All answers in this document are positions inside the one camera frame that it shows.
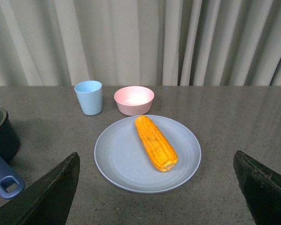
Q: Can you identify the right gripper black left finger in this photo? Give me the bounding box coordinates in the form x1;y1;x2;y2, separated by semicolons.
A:
0;152;80;225

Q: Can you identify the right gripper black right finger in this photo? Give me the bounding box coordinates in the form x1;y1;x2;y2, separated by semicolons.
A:
233;150;281;225

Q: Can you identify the yellow corn cob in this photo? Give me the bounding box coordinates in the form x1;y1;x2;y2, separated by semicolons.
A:
135;115;178;172

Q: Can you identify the dark blue saucepan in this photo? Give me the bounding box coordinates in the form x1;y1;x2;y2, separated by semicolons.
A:
0;114;25;199

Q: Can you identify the grey blue round plate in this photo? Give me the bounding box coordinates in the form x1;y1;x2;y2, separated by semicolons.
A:
94;115;201;194

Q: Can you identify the light blue cup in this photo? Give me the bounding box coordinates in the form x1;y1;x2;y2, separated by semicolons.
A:
74;80;103;116

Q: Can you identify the pink bowl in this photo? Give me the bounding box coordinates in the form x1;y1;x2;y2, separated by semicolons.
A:
114;86;155;116

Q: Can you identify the white curtain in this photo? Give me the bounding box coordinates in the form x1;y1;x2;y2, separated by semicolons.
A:
0;0;281;86

